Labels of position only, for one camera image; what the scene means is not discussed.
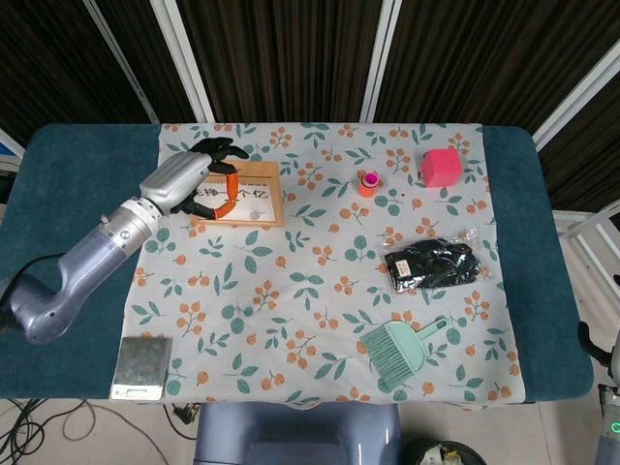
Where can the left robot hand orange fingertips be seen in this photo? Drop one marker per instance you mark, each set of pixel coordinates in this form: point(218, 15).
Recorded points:
point(176, 181)

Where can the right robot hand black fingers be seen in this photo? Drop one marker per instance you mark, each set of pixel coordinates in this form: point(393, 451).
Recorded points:
point(598, 352)

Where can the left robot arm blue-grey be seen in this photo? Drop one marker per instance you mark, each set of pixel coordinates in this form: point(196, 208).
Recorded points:
point(92, 257)

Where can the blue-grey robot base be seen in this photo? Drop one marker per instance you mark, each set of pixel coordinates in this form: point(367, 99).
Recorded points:
point(290, 436)

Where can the green bristle hand brush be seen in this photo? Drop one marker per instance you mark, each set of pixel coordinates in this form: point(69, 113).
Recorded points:
point(385, 356)

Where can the teal table cover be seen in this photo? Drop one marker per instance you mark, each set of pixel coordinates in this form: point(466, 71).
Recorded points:
point(72, 169)

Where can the dark slatted partition panel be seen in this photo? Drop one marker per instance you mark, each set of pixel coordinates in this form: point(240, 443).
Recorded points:
point(484, 58)
point(48, 58)
point(151, 63)
point(281, 58)
point(591, 160)

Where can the floral print tablecloth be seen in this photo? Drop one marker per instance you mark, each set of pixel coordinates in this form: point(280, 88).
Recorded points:
point(315, 300)

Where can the black gloves in plastic bag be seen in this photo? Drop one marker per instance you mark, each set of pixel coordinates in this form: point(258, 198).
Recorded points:
point(436, 266)

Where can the silver digital scale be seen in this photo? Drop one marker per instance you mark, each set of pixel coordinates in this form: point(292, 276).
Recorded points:
point(140, 363)

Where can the green dustpan brush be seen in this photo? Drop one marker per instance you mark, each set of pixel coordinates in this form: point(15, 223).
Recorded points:
point(412, 346)

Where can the orange cylinder pink cap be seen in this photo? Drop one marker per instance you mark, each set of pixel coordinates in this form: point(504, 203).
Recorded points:
point(368, 186)

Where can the black waste bin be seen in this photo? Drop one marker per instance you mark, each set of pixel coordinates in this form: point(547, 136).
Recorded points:
point(421, 454)

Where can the black power plug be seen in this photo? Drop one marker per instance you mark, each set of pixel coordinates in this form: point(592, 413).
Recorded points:
point(185, 414)

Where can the pink foam cube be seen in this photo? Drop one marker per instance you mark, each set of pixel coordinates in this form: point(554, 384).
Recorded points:
point(441, 167)

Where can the wooden coin bank frame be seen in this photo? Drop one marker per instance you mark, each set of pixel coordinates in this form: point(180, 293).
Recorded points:
point(261, 169)

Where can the white partition post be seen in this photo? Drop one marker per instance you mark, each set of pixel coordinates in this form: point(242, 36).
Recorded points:
point(182, 58)
point(123, 63)
point(381, 58)
point(576, 99)

